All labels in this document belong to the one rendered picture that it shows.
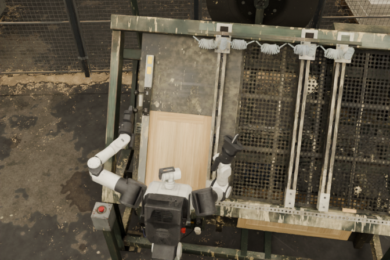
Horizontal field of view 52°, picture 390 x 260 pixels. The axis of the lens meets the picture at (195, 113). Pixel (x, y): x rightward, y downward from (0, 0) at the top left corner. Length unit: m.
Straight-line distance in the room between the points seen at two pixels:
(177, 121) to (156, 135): 0.18
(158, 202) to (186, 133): 0.71
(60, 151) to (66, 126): 0.37
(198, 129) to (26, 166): 2.25
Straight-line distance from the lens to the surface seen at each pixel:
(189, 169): 2.81
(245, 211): 2.84
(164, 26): 2.70
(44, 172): 4.36
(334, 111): 2.79
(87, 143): 4.47
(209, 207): 2.29
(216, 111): 2.68
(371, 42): 2.78
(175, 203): 2.19
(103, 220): 2.80
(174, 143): 2.79
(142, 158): 2.83
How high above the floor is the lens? 3.27
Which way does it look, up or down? 45 degrees down
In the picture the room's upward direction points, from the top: straight up
